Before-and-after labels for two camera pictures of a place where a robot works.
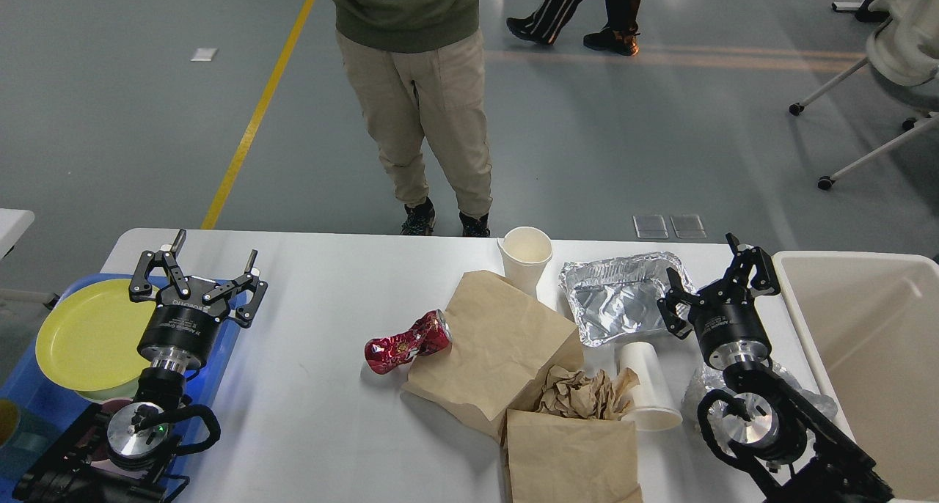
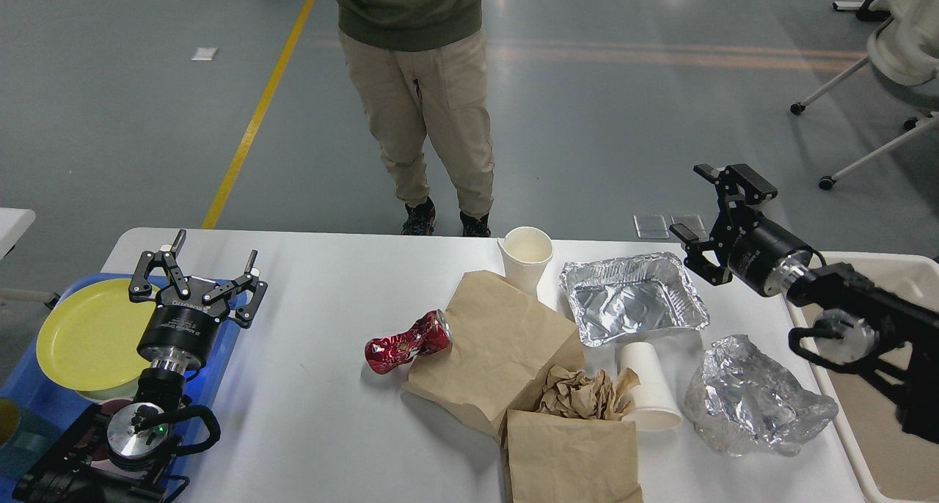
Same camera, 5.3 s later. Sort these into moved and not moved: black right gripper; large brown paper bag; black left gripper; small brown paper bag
Moved: black right gripper
Not moved: small brown paper bag; black left gripper; large brown paper bag
